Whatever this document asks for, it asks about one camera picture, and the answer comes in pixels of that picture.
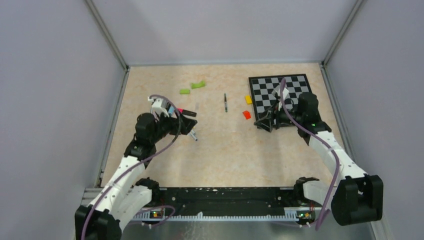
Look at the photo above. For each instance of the green thin pen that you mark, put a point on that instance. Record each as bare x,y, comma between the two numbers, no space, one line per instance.
225,102

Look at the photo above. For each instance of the yellow block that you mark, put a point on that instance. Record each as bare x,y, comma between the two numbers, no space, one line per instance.
248,100

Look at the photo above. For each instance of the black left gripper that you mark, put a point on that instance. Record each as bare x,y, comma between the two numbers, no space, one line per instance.
174,122

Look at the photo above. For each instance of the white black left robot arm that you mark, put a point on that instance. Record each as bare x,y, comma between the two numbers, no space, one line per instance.
108,214

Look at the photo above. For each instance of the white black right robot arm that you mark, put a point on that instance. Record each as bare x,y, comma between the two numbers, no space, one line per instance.
353,196

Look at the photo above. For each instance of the pink black highlighter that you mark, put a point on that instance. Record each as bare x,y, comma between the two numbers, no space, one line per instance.
187,112

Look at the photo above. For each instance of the light blue highlighter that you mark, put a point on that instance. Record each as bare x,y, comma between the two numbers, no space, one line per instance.
171,111

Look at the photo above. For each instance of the green block right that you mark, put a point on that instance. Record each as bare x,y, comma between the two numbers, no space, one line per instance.
197,85

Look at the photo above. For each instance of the green block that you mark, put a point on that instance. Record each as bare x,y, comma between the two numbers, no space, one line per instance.
184,91
197,85

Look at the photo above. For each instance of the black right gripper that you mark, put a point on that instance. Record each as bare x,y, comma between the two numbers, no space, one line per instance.
264,122

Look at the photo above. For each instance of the green block left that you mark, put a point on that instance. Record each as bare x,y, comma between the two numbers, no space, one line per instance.
184,91

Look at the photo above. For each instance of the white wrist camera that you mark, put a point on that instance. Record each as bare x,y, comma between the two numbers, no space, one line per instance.
281,92
159,106

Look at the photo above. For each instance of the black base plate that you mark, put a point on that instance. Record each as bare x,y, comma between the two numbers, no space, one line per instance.
230,201

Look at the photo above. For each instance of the orange red block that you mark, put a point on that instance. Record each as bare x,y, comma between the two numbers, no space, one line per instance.
247,114

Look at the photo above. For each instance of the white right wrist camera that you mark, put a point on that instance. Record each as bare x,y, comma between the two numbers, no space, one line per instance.
281,92

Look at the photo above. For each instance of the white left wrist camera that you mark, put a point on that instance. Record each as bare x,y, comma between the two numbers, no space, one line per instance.
159,106

